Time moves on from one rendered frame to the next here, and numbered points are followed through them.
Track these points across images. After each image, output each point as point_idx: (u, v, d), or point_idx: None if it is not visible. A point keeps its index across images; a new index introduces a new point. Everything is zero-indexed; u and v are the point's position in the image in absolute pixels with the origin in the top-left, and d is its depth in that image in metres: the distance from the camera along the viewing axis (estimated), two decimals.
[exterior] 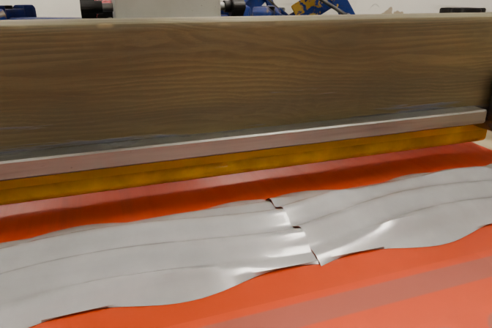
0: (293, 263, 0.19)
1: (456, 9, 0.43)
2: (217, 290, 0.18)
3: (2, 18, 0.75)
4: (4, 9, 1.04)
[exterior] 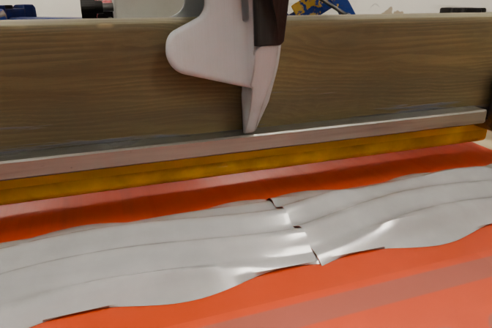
0: (293, 263, 0.19)
1: (456, 9, 0.43)
2: (218, 290, 0.18)
3: (2, 18, 0.75)
4: (4, 9, 1.04)
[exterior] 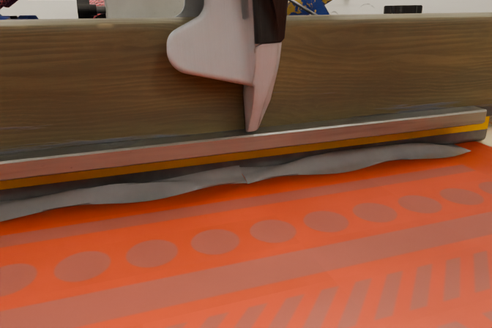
0: (226, 182, 0.26)
1: (395, 6, 0.50)
2: (168, 195, 0.25)
3: None
4: None
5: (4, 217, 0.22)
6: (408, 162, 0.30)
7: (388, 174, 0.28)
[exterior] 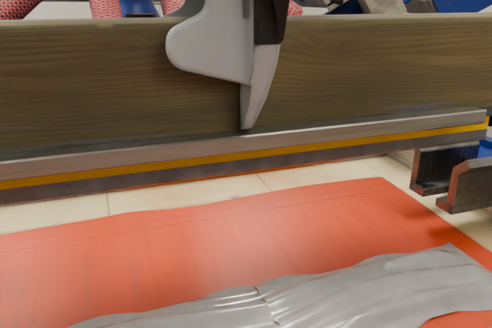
0: None
1: None
2: None
3: None
4: None
5: None
6: (460, 319, 0.28)
7: None
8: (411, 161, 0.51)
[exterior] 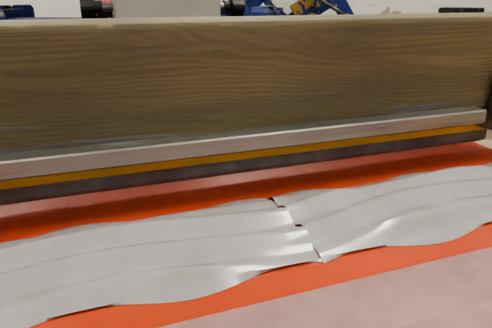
0: (296, 261, 0.20)
1: (455, 9, 0.43)
2: (221, 288, 0.18)
3: (1, 18, 0.74)
4: (2, 9, 1.04)
5: None
6: None
7: None
8: None
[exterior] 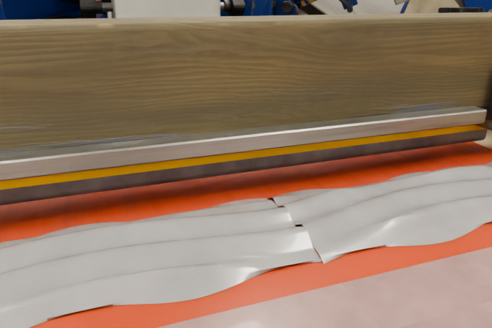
0: (296, 261, 0.20)
1: (455, 9, 0.43)
2: (221, 288, 0.18)
3: None
4: None
5: None
6: None
7: None
8: None
